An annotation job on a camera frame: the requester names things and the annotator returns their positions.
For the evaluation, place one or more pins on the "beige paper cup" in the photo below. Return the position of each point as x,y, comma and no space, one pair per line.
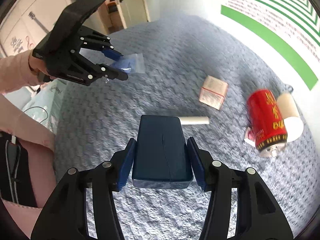
292,120

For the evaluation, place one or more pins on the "dark blue rectangular box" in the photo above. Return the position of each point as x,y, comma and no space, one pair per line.
161,157

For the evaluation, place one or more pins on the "light blue bedsheet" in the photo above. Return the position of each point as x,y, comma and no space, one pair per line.
42,103

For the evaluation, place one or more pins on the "beige packet red band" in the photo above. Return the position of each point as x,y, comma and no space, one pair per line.
213,92

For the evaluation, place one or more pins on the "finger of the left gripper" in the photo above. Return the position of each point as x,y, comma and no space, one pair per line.
96,41
88,72

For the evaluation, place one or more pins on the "clear plastic bag blue contents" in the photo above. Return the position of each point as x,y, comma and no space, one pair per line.
127,65

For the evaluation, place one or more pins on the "black waist bag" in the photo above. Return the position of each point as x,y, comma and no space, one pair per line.
16,184

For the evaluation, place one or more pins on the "green white wall poster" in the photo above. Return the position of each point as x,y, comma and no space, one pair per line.
290,27

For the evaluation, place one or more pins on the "white wardrobe with stickers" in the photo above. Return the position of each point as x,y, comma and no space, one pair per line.
24,23

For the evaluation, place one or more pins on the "white door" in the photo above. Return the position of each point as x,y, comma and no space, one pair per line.
132,12

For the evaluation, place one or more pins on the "small pink wrapper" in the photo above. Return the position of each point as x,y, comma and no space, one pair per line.
249,137

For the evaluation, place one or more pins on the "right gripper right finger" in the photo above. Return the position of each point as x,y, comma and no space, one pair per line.
259,215

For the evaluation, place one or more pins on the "pink sleeved left forearm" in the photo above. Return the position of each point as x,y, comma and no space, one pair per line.
20,70

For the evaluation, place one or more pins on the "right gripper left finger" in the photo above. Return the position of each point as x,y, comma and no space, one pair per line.
64,214

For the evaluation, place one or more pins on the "white paper tube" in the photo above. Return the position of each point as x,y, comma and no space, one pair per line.
194,120

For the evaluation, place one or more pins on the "red tin can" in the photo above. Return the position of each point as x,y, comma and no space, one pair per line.
267,123

